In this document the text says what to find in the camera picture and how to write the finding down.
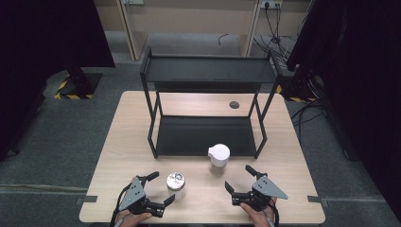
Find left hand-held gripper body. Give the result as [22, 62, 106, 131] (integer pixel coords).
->
[118, 175, 166, 218]

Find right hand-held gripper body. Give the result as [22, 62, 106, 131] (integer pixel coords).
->
[232, 171, 288, 212]

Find glass jar with metal lid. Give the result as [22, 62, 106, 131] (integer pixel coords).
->
[166, 171, 186, 201]

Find white cup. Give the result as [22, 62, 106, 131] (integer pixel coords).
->
[207, 143, 232, 177]

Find black metal shelf rack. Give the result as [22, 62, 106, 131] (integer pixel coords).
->
[139, 45, 284, 160]

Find person's left hand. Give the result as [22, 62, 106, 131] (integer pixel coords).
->
[113, 210, 153, 227]

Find person's right hand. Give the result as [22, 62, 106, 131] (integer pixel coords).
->
[238, 198, 279, 227]

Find grey floor tape piece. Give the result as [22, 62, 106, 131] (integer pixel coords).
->
[74, 195, 99, 205]
[306, 195, 329, 208]

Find stand base with striped tape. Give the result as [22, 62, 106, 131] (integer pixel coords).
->
[275, 75, 318, 104]
[53, 66, 104, 100]

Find dark curtain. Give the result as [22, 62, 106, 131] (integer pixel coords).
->
[286, 0, 401, 222]
[0, 0, 116, 163]

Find left hand-held gripper cable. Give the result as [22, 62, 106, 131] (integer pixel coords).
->
[109, 183, 133, 227]

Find hand-held gripper cable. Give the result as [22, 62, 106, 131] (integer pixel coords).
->
[109, 183, 133, 227]
[264, 199, 281, 227]

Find right hand-held gripper cable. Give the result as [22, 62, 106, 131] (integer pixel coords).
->
[264, 199, 281, 227]

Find black cables beside stand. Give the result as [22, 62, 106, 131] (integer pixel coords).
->
[290, 99, 326, 144]

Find bundle of black floor cables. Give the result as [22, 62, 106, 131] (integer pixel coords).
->
[253, 3, 293, 64]

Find beige wooden frame post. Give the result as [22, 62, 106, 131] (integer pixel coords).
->
[114, 0, 149, 61]
[237, 0, 263, 58]

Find white wall power outlet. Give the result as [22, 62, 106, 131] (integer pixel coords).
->
[259, 0, 284, 9]

